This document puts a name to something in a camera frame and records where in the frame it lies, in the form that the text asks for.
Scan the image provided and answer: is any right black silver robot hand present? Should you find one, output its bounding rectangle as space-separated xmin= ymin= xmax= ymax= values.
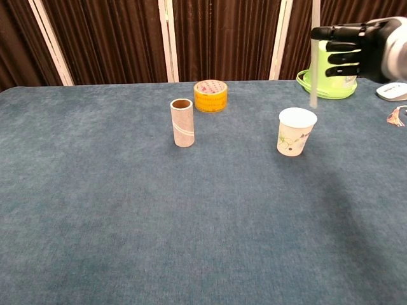
xmin=310 ymin=16 xmax=407 ymax=84

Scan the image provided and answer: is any translucent pale blue straw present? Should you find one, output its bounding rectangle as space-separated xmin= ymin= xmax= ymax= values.
xmin=309 ymin=0 xmax=321 ymax=110

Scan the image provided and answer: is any white paper cup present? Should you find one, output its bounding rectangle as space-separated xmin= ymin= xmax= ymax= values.
xmin=277 ymin=107 xmax=319 ymax=158

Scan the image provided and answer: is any white computer mouse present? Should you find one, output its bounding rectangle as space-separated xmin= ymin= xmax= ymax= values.
xmin=376 ymin=82 xmax=407 ymax=102

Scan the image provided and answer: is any dark curtain screen panel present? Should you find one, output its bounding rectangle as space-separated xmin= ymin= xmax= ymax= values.
xmin=30 ymin=0 xmax=175 ymax=86
xmin=270 ymin=0 xmax=407 ymax=81
xmin=0 ymin=0 xmax=74 ymax=93
xmin=158 ymin=0 xmax=292 ymax=83

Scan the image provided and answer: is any upturned green plastic bucket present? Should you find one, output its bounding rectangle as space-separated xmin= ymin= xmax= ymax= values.
xmin=296 ymin=39 xmax=359 ymax=100

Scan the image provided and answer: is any yellow packing tape roll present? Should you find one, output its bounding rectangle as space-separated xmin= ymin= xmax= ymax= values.
xmin=193 ymin=80 xmax=229 ymax=113

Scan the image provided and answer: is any grey cardboard tube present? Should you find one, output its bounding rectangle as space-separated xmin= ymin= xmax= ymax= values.
xmin=170 ymin=98 xmax=195 ymax=148

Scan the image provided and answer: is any blue table cloth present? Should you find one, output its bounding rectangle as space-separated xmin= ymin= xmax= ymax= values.
xmin=0 ymin=79 xmax=407 ymax=305

